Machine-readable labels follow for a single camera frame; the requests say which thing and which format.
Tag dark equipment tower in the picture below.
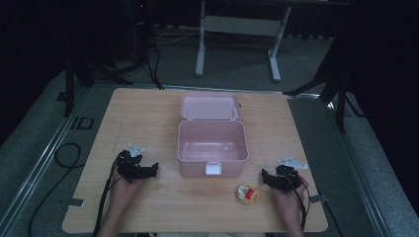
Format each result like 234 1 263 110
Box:
128 0 155 63

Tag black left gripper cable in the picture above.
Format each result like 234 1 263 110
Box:
92 160 124 237

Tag pink plastic storage box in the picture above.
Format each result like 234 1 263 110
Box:
176 91 250 179

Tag person's left hand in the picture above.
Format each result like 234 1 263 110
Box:
109 164 146 213

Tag black floor cable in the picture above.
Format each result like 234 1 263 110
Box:
27 142 86 237

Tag white metal desk frame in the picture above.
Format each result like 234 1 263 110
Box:
195 0 293 83

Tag bundle of black cables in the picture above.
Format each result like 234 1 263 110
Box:
98 29 199 91

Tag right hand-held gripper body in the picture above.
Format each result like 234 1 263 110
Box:
274 156 308 194

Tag round yellow tin red label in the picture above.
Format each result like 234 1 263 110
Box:
236 183 261 207

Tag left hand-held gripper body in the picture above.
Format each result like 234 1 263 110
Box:
116 142 150 184

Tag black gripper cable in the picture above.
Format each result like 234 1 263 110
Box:
284 171 312 232
92 160 124 237

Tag aluminium floor rail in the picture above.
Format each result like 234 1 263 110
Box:
0 86 93 231
324 98 393 237
160 84 321 99

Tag grey tape strip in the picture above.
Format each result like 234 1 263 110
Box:
308 194 330 204
66 197 86 208

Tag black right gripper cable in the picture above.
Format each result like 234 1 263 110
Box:
284 171 312 232

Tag black floor tape marks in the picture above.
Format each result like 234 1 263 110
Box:
69 116 96 131

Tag black tripod stand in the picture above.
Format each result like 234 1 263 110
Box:
284 29 366 133
62 45 134 119

